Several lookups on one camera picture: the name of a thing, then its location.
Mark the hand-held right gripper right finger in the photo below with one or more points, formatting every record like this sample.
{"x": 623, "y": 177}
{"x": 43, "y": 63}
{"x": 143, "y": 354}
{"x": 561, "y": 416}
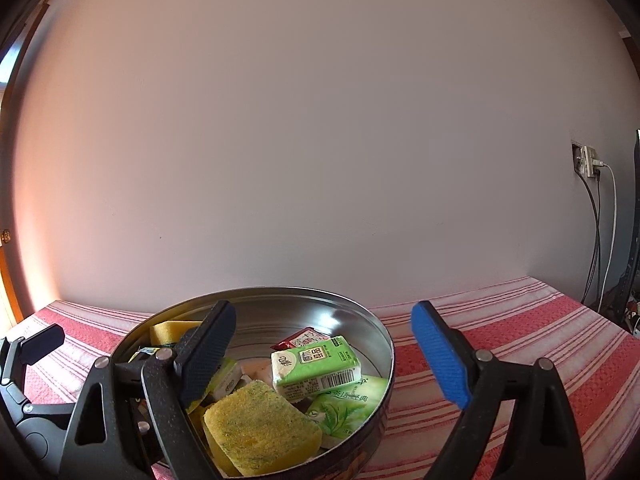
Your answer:
{"x": 442, "y": 355}

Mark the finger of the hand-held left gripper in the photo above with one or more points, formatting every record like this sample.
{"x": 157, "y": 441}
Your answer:
{"x": 42, "y": 342}

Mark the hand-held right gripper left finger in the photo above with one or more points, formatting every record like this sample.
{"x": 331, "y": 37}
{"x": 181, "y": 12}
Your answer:
{"x": 205, "y": 355}

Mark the yellow sponge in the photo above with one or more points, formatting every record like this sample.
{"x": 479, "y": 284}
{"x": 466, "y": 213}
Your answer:
{"x": 170, "y": 332}
{"x": 260, "y": 425}

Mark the red snack packet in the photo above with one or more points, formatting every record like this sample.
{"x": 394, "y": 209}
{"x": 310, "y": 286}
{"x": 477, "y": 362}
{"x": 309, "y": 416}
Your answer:
{"x": 300, "y": 337}

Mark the round printed cookie tin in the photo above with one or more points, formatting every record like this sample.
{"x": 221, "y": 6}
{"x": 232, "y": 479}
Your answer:
{"x": 300, "y": 310}

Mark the green tissue pack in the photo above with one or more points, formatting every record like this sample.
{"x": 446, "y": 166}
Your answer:
{"x": 315, "y": 370}
{"x": 345, "y": 407}

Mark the wooden door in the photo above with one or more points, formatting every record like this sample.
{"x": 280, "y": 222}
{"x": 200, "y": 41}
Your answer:
{"x": 10, "y": 285}

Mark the red white striped tablecloth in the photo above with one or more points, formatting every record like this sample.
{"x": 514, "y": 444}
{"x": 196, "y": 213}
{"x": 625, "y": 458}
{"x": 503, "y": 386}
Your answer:
{"x": 525, "y": 320}

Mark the dark object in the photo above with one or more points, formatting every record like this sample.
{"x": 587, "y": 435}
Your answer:
{"x": 632, "y": 235}

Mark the wall socket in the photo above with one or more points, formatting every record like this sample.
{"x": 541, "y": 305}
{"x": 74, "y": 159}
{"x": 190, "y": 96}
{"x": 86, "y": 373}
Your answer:
{"x": 586, "y": 160}

